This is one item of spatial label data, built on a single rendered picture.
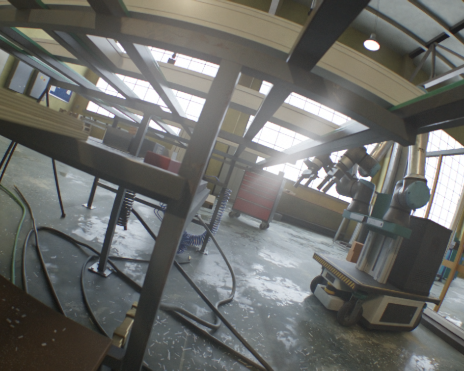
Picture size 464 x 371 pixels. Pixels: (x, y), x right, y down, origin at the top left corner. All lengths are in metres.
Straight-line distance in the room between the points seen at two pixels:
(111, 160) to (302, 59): 0.30
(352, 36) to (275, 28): 11.17
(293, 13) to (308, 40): 10.78
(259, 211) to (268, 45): 4.15
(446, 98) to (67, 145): 0.54
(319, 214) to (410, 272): 7.59
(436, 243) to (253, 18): 1.87
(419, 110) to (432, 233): 1.59
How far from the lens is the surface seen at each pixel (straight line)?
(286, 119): 0.84
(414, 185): 1.51
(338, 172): 1.43
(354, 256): 4.60
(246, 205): 4.57
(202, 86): 0.87
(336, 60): 0.49
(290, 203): 8.92
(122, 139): 1.51
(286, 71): 0.40
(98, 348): 0.47
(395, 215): 1.67
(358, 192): 2.07
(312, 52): 0.37
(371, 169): 1.49
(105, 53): 0.86
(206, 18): 0.49
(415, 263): 1.93
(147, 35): 0.44
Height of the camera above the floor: 0.63
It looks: 1 degrees down
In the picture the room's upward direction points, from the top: 20 degrees clockwise
